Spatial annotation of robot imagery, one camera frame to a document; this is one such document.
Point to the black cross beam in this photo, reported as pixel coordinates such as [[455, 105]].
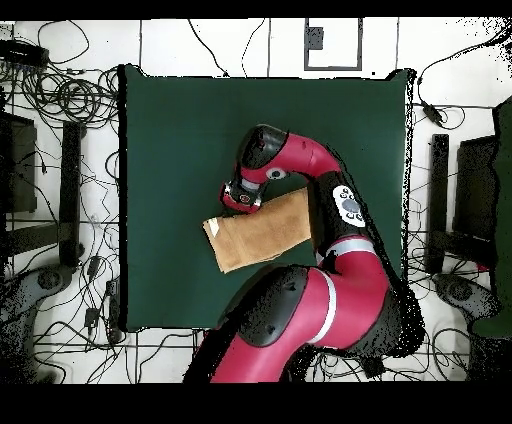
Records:
[[36, 236]]

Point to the office chair base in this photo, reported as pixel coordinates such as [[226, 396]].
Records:
[[464, 292], [48, 280]]

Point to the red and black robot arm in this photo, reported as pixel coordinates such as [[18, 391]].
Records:
[[352, 296]]

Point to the dark green table cloth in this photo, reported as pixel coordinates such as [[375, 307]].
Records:
[[180, 120]]

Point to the small grey square plate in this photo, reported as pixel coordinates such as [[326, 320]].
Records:
[[316, 38]]

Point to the tan terry towel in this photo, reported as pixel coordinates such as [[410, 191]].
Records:
[[260, 232]]

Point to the black power strip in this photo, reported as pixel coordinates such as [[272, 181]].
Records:
[[372, 367]]

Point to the black stand beam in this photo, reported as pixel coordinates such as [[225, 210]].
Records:
[[438, 200], [70, 192]]

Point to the black power adapter box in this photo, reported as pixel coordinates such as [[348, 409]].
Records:
[[24, 52]]

